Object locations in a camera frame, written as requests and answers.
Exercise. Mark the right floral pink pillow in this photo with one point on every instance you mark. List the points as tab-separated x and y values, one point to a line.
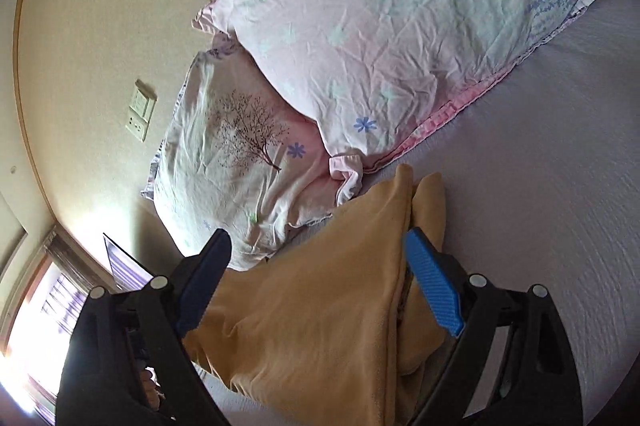
379	76

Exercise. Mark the tan fleece long-sleeve shirt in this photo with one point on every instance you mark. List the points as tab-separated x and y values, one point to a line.
335	331

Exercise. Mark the left floral white pillow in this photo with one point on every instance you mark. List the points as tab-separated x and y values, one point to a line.
237	157

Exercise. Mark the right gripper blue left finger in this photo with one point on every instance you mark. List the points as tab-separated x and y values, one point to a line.
196	278

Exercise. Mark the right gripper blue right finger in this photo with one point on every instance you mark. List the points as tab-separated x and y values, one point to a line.
442	281

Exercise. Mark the white wall switch socket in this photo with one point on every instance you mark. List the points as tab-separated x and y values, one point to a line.
140	110

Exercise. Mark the dark picture frame on wall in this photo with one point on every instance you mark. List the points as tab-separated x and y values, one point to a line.
129	275

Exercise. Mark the person's right hand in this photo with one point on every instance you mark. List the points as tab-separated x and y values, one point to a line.
152	394

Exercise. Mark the lavender textured bed sheet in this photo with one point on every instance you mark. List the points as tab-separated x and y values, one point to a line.
542	186

